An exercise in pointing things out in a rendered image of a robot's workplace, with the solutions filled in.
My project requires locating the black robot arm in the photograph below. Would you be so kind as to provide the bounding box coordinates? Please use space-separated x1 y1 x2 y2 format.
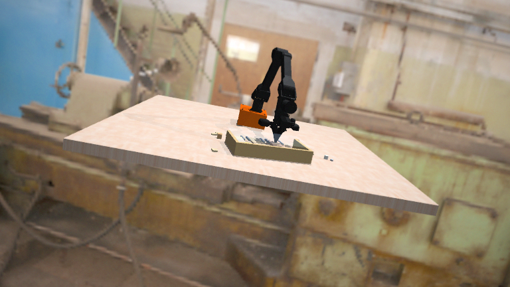
250 47 297 129

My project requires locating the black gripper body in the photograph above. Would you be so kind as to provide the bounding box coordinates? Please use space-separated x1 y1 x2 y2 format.
258 109 299 131

